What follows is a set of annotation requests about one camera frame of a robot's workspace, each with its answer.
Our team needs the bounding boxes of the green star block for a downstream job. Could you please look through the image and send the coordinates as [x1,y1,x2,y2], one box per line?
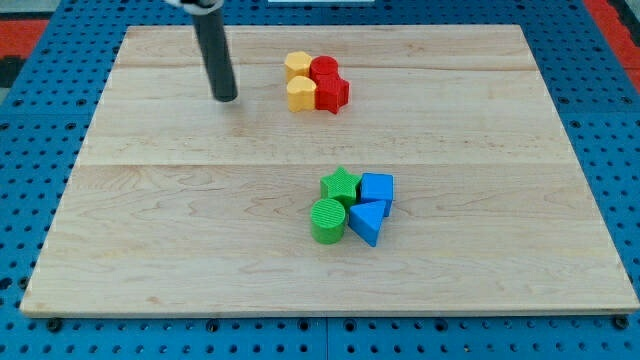
[320,166,362,210]

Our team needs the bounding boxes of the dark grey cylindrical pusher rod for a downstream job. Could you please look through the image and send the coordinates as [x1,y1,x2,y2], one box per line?
[193,8,238,102]

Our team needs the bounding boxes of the green cylinder block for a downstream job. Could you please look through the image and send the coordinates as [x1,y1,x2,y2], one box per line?
[310,198,346,245]

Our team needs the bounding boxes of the yellow heart block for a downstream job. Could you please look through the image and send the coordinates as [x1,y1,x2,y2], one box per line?
[286,76,317,112]

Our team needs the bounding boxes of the blue triangle block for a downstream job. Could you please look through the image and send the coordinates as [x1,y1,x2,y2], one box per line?
[348,201,386,247]

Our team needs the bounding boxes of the blue cube block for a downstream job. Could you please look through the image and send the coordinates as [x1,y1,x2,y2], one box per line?
[360,173,395,217]

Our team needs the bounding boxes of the red star block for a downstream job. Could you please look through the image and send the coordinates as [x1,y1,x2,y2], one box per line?
[315,75,350,114]

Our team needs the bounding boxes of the light wooden board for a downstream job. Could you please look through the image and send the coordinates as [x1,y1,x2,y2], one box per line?
[20,25,639,318]

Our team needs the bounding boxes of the yellow hexagon block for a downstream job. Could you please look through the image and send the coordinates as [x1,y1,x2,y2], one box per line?
[284,51,313,83]

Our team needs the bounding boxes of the red cylinder block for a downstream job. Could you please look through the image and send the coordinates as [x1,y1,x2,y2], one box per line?
[309,55,339,83]

